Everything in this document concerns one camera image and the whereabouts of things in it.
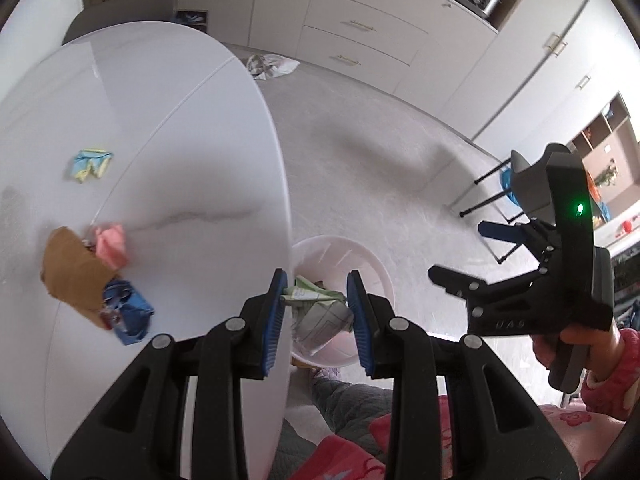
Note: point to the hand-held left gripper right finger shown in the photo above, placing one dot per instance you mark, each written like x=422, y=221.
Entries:
x=360, y=320

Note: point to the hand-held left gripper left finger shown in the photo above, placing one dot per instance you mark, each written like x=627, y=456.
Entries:
x=272, y=320

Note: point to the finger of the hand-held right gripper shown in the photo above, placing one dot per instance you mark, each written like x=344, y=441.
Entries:
x=462, y=285
x=500, y=231

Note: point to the white printed paper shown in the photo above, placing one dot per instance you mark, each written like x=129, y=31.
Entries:
x=320, y=322

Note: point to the pink trash bin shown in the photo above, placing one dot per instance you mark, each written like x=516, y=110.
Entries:
x=330, y=255

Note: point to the person's right forearm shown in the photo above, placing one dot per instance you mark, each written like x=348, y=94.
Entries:
x=620, y=390

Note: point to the person's right hand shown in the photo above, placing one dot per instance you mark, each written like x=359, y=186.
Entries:
x=605, y=350

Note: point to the grey shell chair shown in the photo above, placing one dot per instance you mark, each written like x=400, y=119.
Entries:
x=130, y=5
x=530, y=185

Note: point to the pink slipper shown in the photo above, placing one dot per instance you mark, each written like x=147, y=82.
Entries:
x=326, y=373

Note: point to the grey quilted trousers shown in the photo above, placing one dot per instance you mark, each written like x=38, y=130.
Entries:
x=350, y=405

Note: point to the dark blue crumpled wrapper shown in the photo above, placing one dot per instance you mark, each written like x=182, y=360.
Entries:
x=132, y=310

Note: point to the pink printed garment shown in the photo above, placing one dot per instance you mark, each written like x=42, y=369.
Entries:
x=340, y=460

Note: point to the brown cubby shelf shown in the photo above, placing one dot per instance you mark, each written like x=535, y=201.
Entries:
x=615, y=145

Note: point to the pink crumpled paper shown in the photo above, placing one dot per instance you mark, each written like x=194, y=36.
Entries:
x=112, y=247

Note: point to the brown cardboard piece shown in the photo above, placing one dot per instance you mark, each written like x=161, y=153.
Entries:
x=70, y=270

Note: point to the light blue crumpled wrapper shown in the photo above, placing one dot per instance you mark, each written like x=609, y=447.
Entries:
x=90, y=165

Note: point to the beige drawer cabinet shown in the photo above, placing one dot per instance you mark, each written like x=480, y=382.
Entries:
x=360, y=35

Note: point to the white plastic bag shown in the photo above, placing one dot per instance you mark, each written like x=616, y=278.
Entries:
x=272, y=66

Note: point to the tall beige cabinet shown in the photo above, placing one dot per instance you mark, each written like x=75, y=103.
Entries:
x=230, y=0

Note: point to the dark picture frame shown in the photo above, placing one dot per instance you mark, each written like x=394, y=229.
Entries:
x=192, y=16

